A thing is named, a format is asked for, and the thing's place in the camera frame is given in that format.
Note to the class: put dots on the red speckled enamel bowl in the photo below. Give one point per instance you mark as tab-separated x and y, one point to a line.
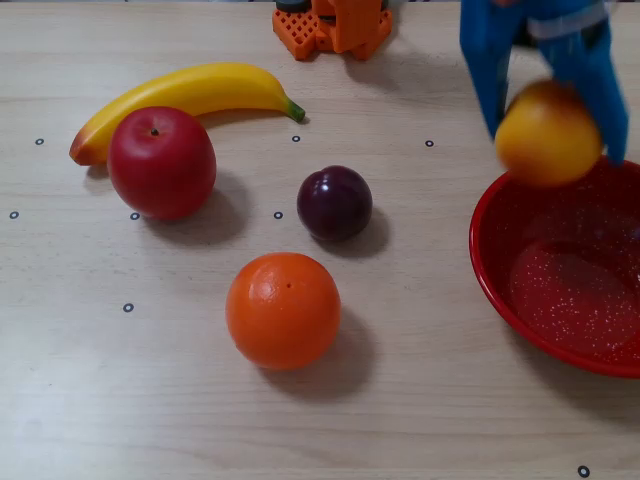
575	300

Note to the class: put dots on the yellow toy peach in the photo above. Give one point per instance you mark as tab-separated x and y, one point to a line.
545	145

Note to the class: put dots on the toy orange fruit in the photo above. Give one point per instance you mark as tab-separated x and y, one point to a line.
282	312

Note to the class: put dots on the orange robot base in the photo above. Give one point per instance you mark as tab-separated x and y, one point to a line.
295	30

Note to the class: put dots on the yellow toy banana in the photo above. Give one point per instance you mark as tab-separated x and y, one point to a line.
210	87

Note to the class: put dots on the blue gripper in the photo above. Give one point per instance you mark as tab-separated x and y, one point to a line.
487	55

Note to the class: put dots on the dark purple toy plum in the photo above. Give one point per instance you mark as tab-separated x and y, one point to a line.
335	205

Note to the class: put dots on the red toy apple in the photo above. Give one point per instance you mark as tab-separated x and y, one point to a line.
160	165

